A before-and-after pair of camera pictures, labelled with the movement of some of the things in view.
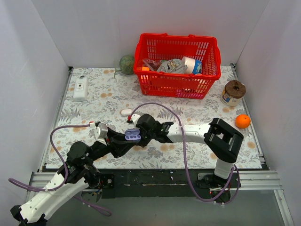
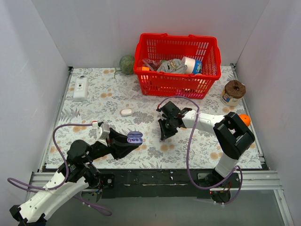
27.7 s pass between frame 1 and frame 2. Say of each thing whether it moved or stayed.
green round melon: stayed
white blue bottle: stayed
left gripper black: stayed
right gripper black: moved
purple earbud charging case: moved
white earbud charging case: stayed
